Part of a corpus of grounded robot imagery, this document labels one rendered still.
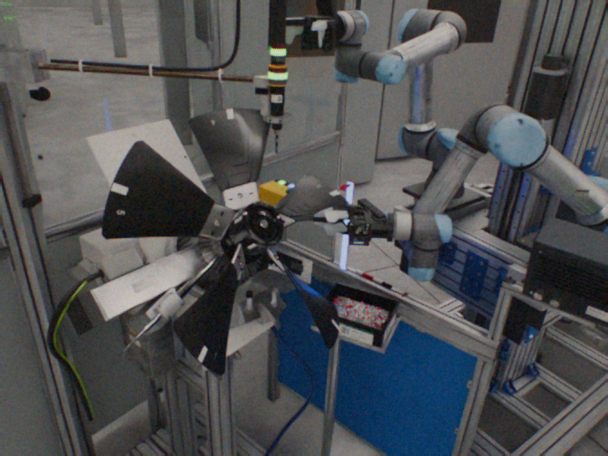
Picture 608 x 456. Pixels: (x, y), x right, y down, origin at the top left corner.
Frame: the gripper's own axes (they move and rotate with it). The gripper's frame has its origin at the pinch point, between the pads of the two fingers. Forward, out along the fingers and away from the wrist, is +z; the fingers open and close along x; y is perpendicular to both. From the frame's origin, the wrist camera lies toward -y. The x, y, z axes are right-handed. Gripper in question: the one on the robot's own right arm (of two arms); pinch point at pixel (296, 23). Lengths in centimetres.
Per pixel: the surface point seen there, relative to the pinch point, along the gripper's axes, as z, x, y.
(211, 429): 22, 14, 123
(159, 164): 33.3, 14.0, 28.0
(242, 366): -42, 50, 166
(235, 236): 23, 1, 47
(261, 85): 10.8, 2.5, 12.9
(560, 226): -17, -66, 41
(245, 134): 3.3, 12.7, 28.3
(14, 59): 37, 54, 10
